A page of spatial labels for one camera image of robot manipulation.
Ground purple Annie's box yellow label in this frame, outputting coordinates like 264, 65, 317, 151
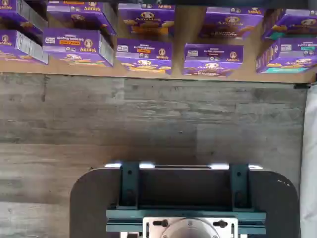
115, 37, 173, 76
117, 3, 176, 38

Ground purple Annie's box maroon label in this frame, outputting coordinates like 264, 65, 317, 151
199, 6, 265, 40
183, 43, 244, 77

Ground purple boxes on lower shelf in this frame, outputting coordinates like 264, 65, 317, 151
0, 0, 317, 84

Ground purple Annie's box orange label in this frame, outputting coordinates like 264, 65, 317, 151
42, 27, 115, 68
46, 0, 117, 36

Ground purple Annie's box teal label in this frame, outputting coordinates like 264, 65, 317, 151
255, 37, 317, 75
260, 8, 317, 41

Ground purple Annie's snack box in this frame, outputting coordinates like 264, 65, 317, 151
0, 29, 49, 65
0, 0, 48, 38

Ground dark grey rounded cart platform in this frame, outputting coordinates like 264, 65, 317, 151
70, 166, 302, 238

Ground silver mounting plate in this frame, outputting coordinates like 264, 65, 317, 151
143, 216, 238, 238

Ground plain white curtain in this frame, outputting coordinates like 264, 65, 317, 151
298, 83, 317, 238

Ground teal metal bracket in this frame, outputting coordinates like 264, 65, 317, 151
118, 161, 141, 211
229, 163, 251, 212

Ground teal metal rail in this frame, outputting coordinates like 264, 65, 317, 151
106, 209, 267, 235

